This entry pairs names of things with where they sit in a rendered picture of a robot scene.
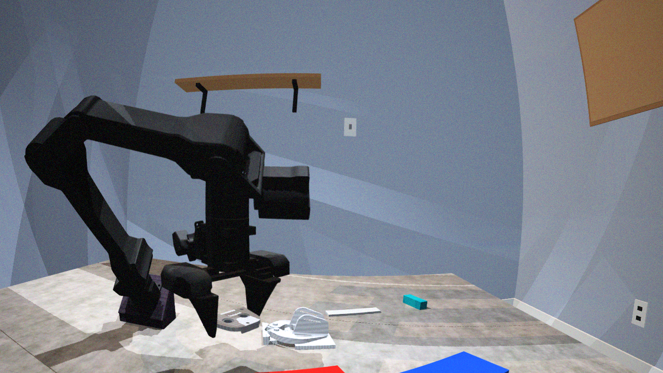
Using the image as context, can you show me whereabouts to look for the cyan rectangular bar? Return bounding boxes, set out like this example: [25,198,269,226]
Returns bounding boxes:
[403,294,427,310]

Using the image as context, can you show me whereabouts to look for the blue flat rectangular plate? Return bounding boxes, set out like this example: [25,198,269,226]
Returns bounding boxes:
[401,351,509,373]

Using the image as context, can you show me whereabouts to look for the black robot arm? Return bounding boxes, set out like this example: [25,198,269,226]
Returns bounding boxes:
[24,95,310,311]

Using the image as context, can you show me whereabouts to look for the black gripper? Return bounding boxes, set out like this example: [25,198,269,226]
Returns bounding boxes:
[161,217,290,338]

